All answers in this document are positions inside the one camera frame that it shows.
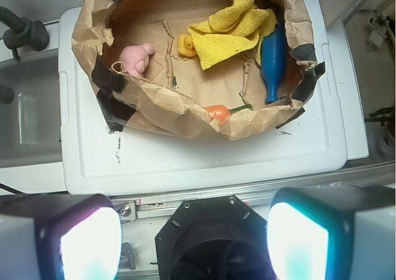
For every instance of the clear plastic container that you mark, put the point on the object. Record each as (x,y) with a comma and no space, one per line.
(30,124)

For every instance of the orange toy carrot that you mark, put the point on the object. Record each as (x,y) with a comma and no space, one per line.
(221,112)

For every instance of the black knob handle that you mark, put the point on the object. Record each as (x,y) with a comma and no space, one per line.
(23,32)

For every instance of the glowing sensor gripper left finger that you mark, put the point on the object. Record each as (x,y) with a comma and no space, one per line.
(59,236)

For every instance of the black octagonal mount plate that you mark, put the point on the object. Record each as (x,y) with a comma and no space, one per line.
(214,238)

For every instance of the crumpled brown paper bag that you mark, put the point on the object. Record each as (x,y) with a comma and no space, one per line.
(172,95)

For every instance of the blue plastic bottle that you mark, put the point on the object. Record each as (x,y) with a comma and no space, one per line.
(273,61)

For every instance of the white plastic bin lid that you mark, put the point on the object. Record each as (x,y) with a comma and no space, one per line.
(131,162)

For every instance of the pink plush toy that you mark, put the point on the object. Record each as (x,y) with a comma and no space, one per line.
(135,59)

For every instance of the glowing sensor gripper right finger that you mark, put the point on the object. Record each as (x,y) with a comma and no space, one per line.
(341,232)

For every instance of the yellow rubber duck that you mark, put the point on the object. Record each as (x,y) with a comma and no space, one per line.
(185,46)

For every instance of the yellow microfiber cloth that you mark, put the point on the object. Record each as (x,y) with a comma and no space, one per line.
(230,31)

